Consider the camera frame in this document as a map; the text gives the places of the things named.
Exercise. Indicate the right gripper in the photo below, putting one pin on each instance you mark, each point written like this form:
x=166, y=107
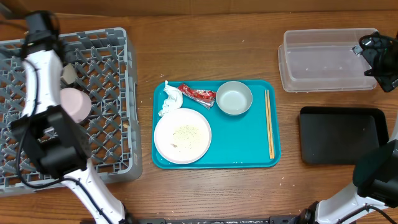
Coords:
x=376, y=54

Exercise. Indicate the wooden chopstick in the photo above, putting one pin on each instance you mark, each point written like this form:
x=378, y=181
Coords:
x=271, y=125
x=268, y=124

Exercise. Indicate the grey metal bowl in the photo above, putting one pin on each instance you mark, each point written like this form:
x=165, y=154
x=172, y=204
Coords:
x=234, y=98

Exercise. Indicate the red snack wrapper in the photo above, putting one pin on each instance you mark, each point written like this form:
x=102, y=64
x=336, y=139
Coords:
x=204, y=97

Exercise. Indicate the white napkin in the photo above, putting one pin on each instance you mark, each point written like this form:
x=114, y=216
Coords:
x=174, y=99

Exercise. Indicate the large white plate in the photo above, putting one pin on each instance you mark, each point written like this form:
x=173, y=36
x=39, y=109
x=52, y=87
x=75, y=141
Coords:
x=182, y=136

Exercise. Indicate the small white plate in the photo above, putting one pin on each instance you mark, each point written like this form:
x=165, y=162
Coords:
x=76, y=103

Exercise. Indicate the white paper cup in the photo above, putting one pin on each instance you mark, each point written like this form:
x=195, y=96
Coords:
x=69, y=74

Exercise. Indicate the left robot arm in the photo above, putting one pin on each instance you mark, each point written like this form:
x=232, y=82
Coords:
x=53, y=142

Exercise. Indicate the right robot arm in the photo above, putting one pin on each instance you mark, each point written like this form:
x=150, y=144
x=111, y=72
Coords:
x=374, y=185

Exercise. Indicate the clear plastic storage bin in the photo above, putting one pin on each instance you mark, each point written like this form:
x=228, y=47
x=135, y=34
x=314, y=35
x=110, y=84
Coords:
x=330, y=59

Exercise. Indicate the black plastic tray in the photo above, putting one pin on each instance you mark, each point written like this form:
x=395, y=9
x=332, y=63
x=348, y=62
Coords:
x=340, y=136

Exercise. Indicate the teal plastic serving tray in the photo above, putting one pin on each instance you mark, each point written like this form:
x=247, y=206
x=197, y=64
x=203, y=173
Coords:
x=238, y=142

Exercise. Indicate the grey plastic dish rack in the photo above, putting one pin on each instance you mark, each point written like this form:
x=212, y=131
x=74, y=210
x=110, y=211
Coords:
x=105, y=66

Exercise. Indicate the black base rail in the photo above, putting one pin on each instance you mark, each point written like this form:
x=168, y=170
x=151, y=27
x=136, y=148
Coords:
x=270, y=220

